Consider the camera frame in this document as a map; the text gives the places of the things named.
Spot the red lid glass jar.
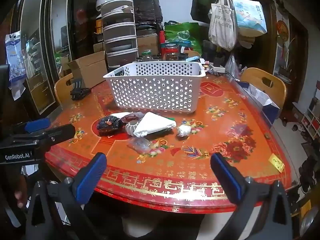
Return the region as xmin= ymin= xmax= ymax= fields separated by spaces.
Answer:
xmin=161 ymin=44 xmax=180 ymax=62

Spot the green shopping bag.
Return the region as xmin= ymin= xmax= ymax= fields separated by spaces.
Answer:
xmin=164 ymin=21 xmax=203 ymax=53

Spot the blue white paper bag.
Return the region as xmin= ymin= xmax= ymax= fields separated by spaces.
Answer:
xmin=232 ymin=80 xmax=280 ymax=125

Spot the white bowl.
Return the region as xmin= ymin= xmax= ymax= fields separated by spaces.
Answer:
xmin=96 ymin=0 xmax=113 ymax=11

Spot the black plastic bag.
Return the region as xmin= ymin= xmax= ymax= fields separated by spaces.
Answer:
xmin=132 ymin=0 xmax=163 ymax=25

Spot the white scalloped plastic item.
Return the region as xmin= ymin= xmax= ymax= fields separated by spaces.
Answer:
xmin=125 ymin=120 xmax=142 ymax=136

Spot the clear plastic bag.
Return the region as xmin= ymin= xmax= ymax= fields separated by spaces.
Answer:
xmin=127 ymin=137 xmax=153 ymax=153

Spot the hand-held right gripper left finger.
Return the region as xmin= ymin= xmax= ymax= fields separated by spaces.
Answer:
xmin=25 ymin=152 xmax=108 ymax=240

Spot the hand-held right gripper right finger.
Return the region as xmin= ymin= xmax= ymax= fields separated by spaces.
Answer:
xmin=210 ymin=152 xmax=294 ymax=240

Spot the open cardboard box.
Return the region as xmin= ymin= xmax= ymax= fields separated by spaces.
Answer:
xmin=67 ymin=51 xmax=108 ymax=88

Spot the white cloth bag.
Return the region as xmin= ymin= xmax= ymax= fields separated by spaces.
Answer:
xmin=133 ymin=112 xmax=177 ymax=138

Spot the blue printed tote bag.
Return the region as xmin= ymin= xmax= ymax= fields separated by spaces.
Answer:
xmin=231 ymin=0 xmax=268 ymax=37

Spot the dark patterned pouch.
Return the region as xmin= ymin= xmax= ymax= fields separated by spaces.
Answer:
xmin=96 ymin=116 xmax=123 ymax=137

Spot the white plastic bundle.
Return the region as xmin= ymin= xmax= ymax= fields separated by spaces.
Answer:
xmin=176 ymin=125 xmax=192 ymax=138

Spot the person's left hand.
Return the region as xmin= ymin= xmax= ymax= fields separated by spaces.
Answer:
xmin=14 ymin=175 xmax=28 ymax=209

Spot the red round wall ornament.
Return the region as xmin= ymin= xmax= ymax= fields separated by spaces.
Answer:
xmin=276 ymin=21 xmax=289 ymax=39

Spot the blue hanging packet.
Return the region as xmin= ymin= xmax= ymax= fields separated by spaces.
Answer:
xmin=5 ymin=31 xmax=28 ymax=82

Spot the white cube shelf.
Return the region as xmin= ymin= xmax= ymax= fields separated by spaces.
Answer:
xmin=301 ymin=105 xmax=320 ymax=140

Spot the yellow sticker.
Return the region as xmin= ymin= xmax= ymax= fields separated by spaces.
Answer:
xmin=268 ymin=154 xmax=285 ymax=173

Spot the white canvas tote bag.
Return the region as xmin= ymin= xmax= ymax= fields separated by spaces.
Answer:
xmin=208 ymin=0 xmax=237 ymax=52

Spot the mirrored cabinet door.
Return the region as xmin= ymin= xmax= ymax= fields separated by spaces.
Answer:
xmin=20 ymin=0 xmax=57 ymax=115
xmin=51 ymin=0 xmax=73 ymax=80

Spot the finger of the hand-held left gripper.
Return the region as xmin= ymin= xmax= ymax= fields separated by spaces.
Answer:
xmin=11 ymin=118 xmax=51 ymax=137
xmin=11 ymin=124 xmax=76 ymax=148

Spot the white perforated plastic basket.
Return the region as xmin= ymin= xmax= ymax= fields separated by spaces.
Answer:
xmin=103 ymin=61 xmax=207 ymax=113

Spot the black hanging bag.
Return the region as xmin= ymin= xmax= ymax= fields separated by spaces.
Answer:
xmin=190 ymin=0 xmax=213 ymax=24

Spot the black folding stand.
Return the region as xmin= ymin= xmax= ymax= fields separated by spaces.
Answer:
xmin=70 ymin=79 xmax=92 ymax=101

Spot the closed brown cardboard box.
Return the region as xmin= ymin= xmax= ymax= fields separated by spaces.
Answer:
xmin=137 ymin=33 xmax=159 ymax=55

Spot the stacked plastic drawer unit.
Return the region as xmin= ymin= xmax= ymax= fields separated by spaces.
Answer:
xmin=101 ymin=0 xmax=139 ymax=74

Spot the white red patterned cloth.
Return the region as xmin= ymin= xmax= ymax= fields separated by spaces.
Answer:
xmin=110 ymin=112 xmax=145 ymax=121

